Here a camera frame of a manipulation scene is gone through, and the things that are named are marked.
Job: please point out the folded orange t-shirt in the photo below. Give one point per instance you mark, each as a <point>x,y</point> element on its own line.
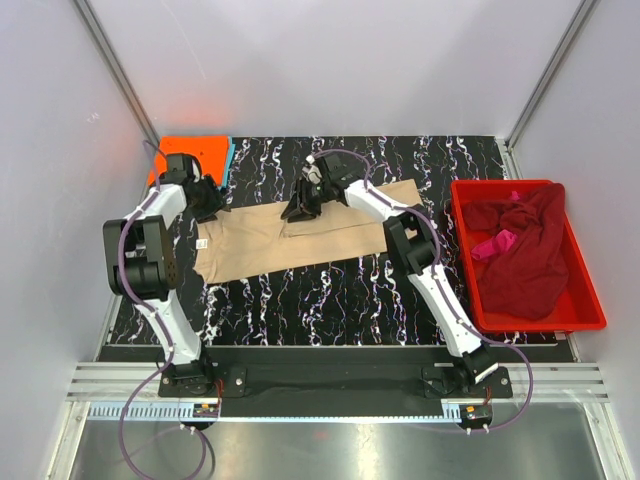
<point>210,151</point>

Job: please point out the right aluminium corner post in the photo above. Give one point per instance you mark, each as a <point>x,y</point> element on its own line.
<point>568,39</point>

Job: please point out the left aluminium corner post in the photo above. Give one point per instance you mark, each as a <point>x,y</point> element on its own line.
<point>99,37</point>

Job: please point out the right controller board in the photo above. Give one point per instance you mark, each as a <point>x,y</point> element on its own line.
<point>482,413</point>

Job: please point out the dark red t-shirt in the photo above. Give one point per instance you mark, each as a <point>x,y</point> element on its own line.
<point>528,278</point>

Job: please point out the aluminium corner post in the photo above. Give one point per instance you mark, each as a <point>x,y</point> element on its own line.
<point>99,37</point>
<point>568,39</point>

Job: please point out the red plastic bin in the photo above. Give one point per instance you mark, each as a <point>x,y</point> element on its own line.
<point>577,309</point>

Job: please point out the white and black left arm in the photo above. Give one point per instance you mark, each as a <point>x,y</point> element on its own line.
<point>141,266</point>

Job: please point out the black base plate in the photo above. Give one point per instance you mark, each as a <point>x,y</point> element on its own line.
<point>425,371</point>

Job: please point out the left controller board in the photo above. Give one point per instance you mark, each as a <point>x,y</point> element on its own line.
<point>206,410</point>

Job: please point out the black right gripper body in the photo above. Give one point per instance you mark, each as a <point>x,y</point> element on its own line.
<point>306,195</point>

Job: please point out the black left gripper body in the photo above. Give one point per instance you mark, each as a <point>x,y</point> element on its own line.
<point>211,198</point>

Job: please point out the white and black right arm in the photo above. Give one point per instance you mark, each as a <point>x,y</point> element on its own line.
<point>413,248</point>

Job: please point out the pink garment in bin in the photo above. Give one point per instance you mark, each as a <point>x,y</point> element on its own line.
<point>492,245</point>

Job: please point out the controller board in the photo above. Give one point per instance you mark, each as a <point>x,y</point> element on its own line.
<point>206,410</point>
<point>482,413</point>

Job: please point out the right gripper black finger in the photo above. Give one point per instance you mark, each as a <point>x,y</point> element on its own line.
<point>296,207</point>
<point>310,207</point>

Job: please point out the beige t-shirt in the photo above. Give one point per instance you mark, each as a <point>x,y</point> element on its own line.
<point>251,241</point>

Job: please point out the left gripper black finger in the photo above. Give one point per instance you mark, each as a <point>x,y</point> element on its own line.
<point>218,200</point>
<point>206,212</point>

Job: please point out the folded teal t-shirt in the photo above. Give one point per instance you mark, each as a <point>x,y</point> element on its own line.
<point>225,172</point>

